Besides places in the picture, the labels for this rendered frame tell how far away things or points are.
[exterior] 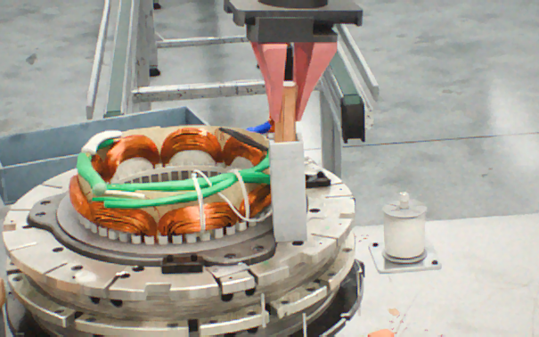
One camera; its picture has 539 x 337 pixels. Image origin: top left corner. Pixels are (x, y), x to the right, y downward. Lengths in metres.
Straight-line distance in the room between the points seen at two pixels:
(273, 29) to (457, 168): 3.21
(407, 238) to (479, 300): 0.14
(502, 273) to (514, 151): 2.63
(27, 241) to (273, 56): 0.28
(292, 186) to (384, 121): 3.57
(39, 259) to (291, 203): 0.22
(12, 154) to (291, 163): 0.52
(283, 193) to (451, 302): 0.62
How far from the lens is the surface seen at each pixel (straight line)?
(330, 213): 1.08
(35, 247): 1.06
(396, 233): 1.67
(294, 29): 0.95
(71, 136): 1.45
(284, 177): 1.01
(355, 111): 2.43
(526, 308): 1.59
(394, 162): 4.18
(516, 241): 1.77
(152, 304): 0.99
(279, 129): 1.00
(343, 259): 1.07
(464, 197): 3.90
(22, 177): 1.34
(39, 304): 1.04
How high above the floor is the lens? 1.53
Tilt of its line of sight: 22 degrees down
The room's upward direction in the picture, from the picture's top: 3 degrees counter-clockwise
